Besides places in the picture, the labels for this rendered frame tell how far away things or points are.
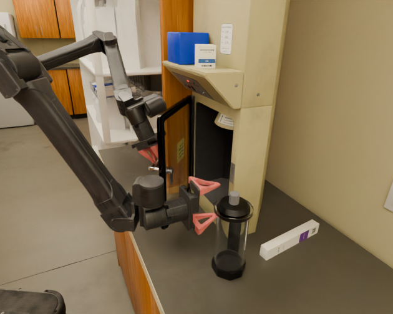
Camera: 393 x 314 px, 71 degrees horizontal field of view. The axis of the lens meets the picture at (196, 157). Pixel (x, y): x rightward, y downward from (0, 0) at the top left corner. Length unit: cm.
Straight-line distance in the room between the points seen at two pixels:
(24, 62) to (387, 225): 109
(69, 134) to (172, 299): 51
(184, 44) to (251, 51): 22
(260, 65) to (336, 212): 67
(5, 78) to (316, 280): 92
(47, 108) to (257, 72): 52
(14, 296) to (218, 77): 167
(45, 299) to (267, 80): 162
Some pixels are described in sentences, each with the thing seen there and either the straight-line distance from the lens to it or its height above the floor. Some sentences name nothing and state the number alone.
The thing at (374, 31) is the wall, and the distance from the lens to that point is 105.
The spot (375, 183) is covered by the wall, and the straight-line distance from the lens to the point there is 108.
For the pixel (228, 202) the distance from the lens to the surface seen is 77.
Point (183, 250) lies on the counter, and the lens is 97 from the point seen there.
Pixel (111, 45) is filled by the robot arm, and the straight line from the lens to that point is 123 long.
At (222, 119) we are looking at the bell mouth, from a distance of 92.
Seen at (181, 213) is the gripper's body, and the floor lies 120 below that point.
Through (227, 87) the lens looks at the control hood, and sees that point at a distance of 75.
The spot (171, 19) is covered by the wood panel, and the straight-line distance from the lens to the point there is 106.
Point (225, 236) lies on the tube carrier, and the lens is 79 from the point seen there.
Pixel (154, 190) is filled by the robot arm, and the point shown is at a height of 129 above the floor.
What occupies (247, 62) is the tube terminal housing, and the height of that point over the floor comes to 153.
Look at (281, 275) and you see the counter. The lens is 94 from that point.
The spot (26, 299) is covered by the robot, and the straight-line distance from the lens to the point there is 195.
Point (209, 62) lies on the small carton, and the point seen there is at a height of 152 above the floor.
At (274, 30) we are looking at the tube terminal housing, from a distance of 81.
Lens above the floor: 160
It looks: 25 degrees down
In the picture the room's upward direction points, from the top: 1 degrees clockwise
